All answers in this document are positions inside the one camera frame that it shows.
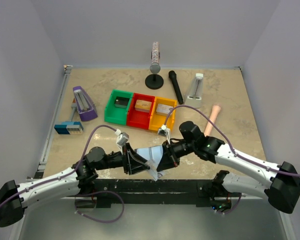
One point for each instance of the blue grey block toy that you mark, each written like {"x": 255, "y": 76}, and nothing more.
{"x": 70, "y": 127}

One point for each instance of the black round microphone stand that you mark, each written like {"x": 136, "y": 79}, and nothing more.
{"x": 154, "y": 81}

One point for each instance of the yellow plastic bin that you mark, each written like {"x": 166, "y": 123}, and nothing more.
{"x": 157, "y": 120}

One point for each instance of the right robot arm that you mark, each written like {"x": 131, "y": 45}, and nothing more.
{"x": 278, "y": 183}

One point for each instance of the aluminium frame rail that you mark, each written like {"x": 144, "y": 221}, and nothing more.
{"x": 46, "y": 148}

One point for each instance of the purple metronome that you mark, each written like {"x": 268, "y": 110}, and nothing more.
{"x": 85, "y": 106}

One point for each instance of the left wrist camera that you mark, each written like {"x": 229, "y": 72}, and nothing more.
{"x": 122, "y": 139}

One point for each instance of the silver card stack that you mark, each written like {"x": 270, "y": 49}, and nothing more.
{"x": 163, "y": 109}

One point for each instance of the blue leather card holder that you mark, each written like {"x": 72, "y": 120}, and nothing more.
{"x": 153, "y": 156}

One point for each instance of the green plastic bin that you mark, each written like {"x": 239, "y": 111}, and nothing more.
{"x": 113, "y": 114}

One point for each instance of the orange card stack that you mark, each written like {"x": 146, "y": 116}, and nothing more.
{"x": 142, "y": 106}

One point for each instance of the pink microphone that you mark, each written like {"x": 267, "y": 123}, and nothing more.
{"x": 212, "y": 119}

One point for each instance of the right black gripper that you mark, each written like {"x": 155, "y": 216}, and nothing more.
{"x": 170, "y": 159}

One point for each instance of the red plastic bin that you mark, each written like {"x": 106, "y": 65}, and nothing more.
{"x": 136, "y": 118}

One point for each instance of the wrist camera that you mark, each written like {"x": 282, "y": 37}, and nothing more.
{"x": 122, "y": 139}
{"x": 165, "y": 132}

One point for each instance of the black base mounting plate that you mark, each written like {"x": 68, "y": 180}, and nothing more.
{"x": 196, "y": 192}

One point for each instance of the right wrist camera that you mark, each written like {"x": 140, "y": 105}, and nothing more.
{"x": 165, "y": 132}

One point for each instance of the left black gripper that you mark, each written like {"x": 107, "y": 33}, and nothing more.
{"x": 131, "y": 161}

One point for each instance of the black microphone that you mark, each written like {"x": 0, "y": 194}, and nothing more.
{"x": 173, "y": 78}

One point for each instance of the glitter microphone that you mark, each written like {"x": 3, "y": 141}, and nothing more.
{"x": 155, "y": 58}

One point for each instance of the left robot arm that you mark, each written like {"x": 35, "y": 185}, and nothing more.
{"x": 15, "y": 198}

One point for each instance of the white metronome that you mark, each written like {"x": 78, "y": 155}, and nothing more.
{"x": 194, "y": 94}

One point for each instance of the black card stack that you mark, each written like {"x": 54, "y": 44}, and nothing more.
{"x": 121, "y": 102}

